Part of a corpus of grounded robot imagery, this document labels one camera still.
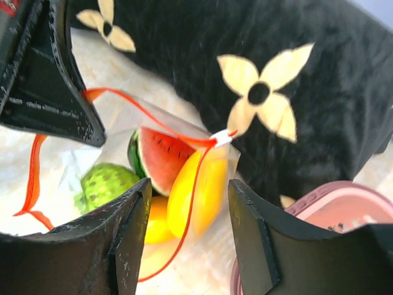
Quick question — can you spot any orange fruit toy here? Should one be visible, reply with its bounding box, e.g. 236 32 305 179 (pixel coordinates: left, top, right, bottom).
167 149 228 238

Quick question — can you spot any yellow mango toy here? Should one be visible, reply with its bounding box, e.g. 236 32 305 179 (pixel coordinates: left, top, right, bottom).
144 196 176 245

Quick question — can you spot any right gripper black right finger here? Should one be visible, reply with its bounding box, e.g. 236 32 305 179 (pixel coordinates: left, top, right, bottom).
227 179 393 295

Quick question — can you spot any pink plastic basket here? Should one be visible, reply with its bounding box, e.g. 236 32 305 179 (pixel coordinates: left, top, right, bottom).
230 180 393 295

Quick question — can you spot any black floral pillow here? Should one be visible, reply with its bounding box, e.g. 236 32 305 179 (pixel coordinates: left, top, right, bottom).
70 0 392 205

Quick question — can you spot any clear zip top bag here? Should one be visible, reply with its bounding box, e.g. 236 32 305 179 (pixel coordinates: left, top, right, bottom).
12 87 242 283

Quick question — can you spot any watermelon slice toy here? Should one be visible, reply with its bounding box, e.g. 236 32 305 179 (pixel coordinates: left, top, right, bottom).
127 127 195 196

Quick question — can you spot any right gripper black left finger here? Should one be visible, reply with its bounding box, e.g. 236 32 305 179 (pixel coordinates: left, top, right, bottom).
1 178 152 295

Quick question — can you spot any green custard apple toy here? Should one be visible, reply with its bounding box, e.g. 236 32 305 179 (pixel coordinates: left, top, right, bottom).
74 163 140 214

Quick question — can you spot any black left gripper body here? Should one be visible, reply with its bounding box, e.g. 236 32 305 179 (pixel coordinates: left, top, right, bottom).
1 1 42 92

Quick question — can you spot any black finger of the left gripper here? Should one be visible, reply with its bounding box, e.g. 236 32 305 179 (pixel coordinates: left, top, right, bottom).
1 0 106 147

